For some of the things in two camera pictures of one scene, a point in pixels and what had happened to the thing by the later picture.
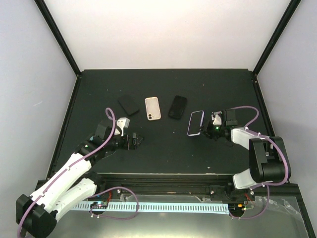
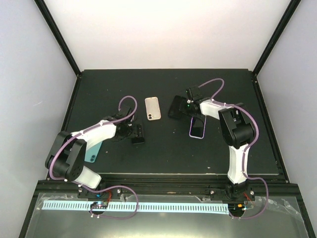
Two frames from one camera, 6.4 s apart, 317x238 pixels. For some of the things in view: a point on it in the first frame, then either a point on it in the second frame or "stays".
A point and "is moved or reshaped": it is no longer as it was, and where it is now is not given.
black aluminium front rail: (212, 186) stays
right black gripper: (207, 130) to (182, 108)
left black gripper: (131, 146) to (137, 131)
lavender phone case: (196, 134) is moved or reshaped
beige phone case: (153, 110) stays
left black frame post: (44, 10) stays
